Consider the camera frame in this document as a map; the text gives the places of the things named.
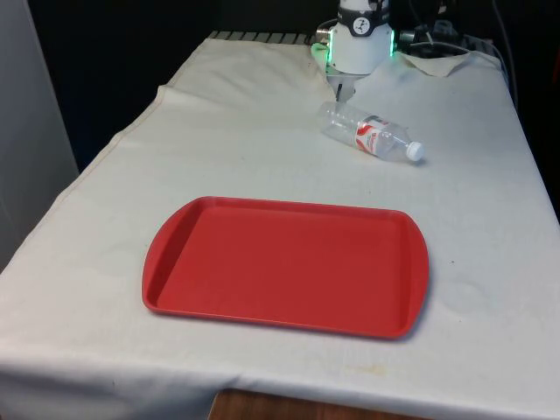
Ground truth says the red plastic tray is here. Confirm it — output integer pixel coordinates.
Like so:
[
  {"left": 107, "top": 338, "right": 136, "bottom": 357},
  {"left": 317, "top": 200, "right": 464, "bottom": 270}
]
[{"left": 141, "top": 195, "right": 431, "bottom": 342}]

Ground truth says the clear plastic bottle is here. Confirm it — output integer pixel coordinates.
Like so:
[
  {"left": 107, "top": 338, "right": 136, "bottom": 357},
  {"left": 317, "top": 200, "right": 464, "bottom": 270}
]
[{"left": 321, "top": 101, "right": 426, "bottom": 164}]

